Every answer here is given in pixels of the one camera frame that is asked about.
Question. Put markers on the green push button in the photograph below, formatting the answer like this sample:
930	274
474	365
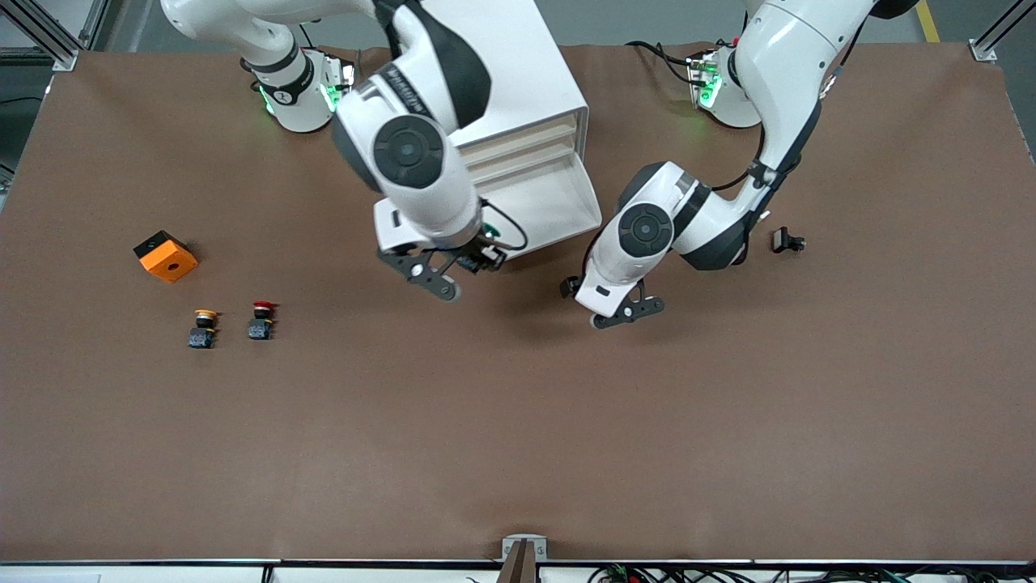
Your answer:
490	232

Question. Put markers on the white cabinet drawer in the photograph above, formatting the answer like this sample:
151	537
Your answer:
534	134
558	202
538	152

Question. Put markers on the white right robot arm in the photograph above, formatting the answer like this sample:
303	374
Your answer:
409	154

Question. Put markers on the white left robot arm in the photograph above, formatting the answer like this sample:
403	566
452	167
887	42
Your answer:
647	231

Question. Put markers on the red push button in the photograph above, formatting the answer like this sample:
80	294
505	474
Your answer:
261	322

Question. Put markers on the white drawer cabinet shell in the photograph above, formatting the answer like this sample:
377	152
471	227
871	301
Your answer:
534	48

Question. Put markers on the yellow push button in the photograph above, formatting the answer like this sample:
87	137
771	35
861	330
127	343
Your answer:
204	328

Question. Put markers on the brown table mat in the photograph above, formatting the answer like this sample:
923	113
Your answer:
518	405

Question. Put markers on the small black clip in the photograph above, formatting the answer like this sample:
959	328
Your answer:
783	240

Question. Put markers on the orange box with hole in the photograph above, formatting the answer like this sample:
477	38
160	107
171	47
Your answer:
168	263

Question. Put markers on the grey metal bracket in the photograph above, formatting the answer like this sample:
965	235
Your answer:
511	541

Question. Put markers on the dark mounting post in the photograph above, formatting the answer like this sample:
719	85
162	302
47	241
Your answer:
520	567

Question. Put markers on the aluminium frame profile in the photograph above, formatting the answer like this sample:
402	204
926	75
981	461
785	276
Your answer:
48	32
999	32

